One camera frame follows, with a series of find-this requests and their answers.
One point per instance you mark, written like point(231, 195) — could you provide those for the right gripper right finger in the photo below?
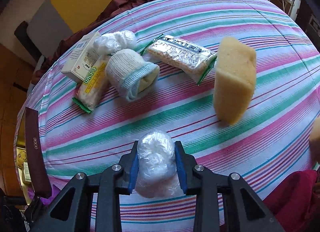
point(243, 208)

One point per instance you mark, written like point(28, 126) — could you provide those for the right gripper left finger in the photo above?
point(71, 209)

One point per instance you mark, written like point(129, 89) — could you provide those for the clear plastic bag bundle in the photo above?
point(157, 170)

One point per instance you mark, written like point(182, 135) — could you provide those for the yellow sponge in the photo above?
point(235, 79)
point(314, 140)

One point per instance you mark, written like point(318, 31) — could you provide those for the white cardboard box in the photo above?
point(82, 58)

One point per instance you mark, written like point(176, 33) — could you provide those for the maroon gold storage box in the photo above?
point(29, 158)

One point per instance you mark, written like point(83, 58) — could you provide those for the red garment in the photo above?
point(295, 201)

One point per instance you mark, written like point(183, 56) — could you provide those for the yellow green cracker packet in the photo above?
point(93, 86)

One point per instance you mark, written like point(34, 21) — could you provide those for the cream blue rolled sock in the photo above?
point(131, 75)

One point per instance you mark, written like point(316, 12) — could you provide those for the silver cracker packet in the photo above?
point(182, 56)

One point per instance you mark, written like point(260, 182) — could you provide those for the dark red blanket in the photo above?
point(114, 8)

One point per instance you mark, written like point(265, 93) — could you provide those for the white plastic bag ball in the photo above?
point(110, 43)

